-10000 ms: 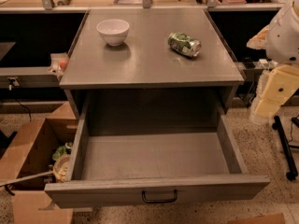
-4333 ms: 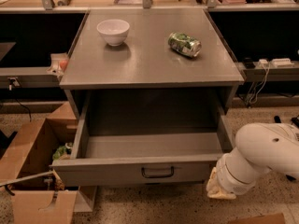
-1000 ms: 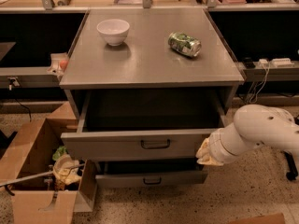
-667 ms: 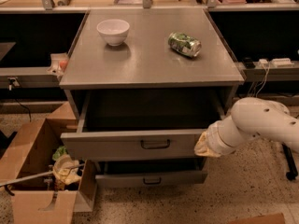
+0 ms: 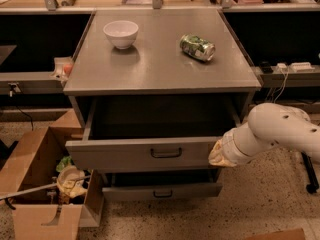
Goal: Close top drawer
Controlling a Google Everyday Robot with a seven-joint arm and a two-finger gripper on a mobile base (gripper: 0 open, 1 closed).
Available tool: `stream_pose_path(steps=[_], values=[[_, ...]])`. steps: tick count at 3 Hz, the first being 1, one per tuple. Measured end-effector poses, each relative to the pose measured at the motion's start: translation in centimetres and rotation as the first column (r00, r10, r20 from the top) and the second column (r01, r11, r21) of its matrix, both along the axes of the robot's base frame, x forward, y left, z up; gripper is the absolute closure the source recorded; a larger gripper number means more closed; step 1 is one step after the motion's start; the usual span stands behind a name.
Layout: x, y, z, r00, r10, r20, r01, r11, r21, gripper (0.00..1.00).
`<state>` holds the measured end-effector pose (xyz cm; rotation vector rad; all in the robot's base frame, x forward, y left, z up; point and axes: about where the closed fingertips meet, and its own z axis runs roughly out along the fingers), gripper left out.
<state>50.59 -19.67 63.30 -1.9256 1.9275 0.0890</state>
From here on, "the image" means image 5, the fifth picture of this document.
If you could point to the padded gripper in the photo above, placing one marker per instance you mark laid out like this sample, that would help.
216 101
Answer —
229 146

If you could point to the grey top drawer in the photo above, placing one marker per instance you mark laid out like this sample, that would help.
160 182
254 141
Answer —
121 131

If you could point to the grey drawer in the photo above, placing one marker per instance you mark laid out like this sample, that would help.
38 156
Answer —
121 131
163 185

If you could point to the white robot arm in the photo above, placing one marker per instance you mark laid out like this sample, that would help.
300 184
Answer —
268 126

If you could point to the grey lower drawer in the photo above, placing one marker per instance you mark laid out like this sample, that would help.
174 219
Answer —
163 185

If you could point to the grey cabinet with top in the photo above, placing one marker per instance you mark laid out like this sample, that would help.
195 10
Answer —
156 63

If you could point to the black stand leg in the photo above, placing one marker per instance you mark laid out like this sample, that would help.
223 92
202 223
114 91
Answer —
313 184

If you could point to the green soda can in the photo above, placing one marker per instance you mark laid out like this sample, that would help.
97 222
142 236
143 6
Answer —
196 47

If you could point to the white power strip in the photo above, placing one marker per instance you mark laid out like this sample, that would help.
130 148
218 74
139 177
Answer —
301 67

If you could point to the crumpled paper cup in box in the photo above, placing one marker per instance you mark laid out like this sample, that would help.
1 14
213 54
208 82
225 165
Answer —
70 182

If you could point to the green wrapper in box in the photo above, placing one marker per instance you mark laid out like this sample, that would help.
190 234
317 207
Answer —
64 162

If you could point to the white ceramic bowl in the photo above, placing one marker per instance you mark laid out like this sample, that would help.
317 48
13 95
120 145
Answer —
121 34

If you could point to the open cardboard box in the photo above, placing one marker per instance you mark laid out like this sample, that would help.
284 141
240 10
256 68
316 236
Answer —
37 215

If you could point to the small tray with orange item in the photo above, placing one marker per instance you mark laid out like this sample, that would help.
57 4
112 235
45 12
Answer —
62 68

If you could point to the metal rod across box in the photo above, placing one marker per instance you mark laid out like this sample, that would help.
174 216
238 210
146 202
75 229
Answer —
36 189

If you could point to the black top drawer handle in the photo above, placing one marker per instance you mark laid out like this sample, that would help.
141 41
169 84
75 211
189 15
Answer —
159 154

